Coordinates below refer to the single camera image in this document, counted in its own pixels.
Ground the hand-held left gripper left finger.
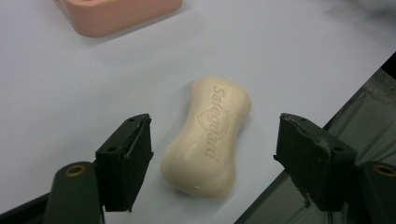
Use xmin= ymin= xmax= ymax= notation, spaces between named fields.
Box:
xmin=94 ymin=113 xmax=154 ymax=213

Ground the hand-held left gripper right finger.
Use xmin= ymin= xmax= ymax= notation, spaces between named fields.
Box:
xmin=273 ymin=112 xmax=358 ymax=213

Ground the cream soap bar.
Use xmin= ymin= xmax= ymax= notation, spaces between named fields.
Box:
xmin=160 ymin=76 xmax=252 ymax=199

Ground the pink soap dish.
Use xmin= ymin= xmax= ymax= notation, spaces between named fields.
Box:
xmin=53 ymin=0 xmax=184 ymax=39

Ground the dark green cloth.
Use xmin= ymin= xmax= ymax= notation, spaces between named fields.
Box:
xmin=233 ymin=67 xmax=396 ymax=224

